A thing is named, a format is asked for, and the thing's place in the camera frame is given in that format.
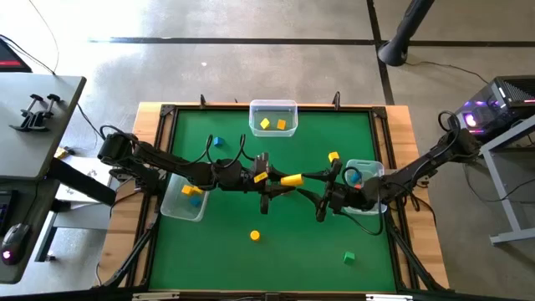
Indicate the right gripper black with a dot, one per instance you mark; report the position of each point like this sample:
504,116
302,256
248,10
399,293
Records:
347,196

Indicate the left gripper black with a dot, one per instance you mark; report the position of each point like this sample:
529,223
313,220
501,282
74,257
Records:
248,175

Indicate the tall yellow wooden cylinder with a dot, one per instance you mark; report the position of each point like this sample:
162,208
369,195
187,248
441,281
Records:
291,180

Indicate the yellow wooden cube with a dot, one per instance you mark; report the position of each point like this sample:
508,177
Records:
281,124
187,190
265,123
198,190
333,156

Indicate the blue wooden cube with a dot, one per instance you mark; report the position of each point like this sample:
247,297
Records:
195,201
355,177
217,141

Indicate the green wooden cube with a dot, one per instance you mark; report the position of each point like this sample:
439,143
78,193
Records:
349,257

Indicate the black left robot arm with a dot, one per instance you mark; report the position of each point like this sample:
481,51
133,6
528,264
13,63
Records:
167,161

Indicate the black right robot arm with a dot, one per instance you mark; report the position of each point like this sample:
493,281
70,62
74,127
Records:
418,167

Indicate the clear plastic bin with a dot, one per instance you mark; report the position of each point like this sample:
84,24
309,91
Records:
372,167
175,211
292,130

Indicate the short yellow wooden cylinder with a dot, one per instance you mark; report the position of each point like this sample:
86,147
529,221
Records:
255,235

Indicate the green felt mat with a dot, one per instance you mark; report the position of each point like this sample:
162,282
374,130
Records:
292,259

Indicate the black stand pole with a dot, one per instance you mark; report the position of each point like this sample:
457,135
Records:
397,48

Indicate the glass computer case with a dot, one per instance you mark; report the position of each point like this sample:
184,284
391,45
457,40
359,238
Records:
501,108

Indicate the small yellow object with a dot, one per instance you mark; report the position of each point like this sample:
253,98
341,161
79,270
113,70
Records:
61,152

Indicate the grey desk top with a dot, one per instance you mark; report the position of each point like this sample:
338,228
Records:
42,146

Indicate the dark desk top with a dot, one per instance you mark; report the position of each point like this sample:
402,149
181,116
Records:
33,200

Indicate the black screw clamp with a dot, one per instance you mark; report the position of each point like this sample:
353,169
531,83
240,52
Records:
39,122
25,120

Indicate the black computer mouse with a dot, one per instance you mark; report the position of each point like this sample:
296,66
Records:
14,242

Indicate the black keyboard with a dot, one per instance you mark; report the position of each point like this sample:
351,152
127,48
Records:
5,209

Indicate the black monitor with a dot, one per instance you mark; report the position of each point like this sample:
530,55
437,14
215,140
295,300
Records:
10,58

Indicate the small black clamp post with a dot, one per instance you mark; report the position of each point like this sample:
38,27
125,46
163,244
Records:
202,101
336,100

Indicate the silver metal bracket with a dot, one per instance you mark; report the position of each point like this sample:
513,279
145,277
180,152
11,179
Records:
388,297
155,296

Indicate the white metal base plate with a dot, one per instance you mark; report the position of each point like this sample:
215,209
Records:
83,217

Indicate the white metal table frame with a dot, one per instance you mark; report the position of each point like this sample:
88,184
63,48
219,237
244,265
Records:
514,236

